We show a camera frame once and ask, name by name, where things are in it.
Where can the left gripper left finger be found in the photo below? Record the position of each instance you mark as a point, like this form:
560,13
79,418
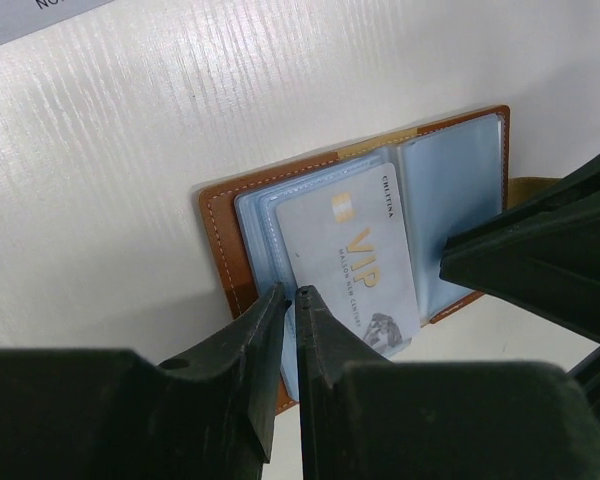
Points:
205,413

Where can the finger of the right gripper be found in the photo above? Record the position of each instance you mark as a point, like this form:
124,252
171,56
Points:
542,255

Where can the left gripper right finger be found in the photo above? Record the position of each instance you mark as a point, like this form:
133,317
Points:
364,417

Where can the brown leather card holder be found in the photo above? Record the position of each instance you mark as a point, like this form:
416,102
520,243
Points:
216,201

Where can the silver VIP card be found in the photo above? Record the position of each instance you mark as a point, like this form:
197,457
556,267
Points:
19,18
348,239

